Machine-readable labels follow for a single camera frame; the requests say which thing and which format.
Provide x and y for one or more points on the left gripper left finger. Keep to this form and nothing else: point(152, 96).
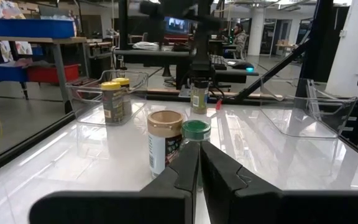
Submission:
point(166, 202)

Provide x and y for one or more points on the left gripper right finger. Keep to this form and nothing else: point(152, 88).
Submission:
point(244, 202)

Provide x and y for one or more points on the tan lid spice jar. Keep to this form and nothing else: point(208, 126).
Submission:
point(163, 146)

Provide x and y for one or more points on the green lid spice jar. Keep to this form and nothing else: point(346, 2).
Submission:
point(200, 101)
point(196, 130)

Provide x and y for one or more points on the yellow lid spice jar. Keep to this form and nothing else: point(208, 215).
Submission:
point(126, 93)
point(112, 104)

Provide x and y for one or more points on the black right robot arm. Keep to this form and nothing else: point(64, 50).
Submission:
point(202, 56)

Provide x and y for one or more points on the background television screen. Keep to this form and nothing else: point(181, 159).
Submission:
point(176, 25)

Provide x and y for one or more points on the clear plastic bag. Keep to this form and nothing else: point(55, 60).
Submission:
point(146, 46)

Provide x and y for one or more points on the grey desk with striped edge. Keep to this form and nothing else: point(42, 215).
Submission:
point(154, 53)

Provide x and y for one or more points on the black computer keyboard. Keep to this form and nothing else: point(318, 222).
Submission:
point(217, 60)

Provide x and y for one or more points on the black computer mouse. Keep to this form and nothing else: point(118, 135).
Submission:
point(244, 66)

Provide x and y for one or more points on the clear plastic bin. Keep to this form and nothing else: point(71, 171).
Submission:
point(297, 124)
point(85, 102)

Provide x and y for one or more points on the small red tag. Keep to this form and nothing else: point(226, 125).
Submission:
point(218, 104)

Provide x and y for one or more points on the red plastic bin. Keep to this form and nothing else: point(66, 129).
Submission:
point(53, 73)

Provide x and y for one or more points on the metal leg work table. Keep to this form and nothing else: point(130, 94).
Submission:
point(33, 40)

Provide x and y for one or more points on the large blue plastic bin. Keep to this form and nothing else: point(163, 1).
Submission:
point(30, 28)

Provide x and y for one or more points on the small blue plastic bin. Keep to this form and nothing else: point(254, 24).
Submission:
point(6, 73)

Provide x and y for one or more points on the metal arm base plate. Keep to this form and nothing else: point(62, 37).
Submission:
point(186, 92)

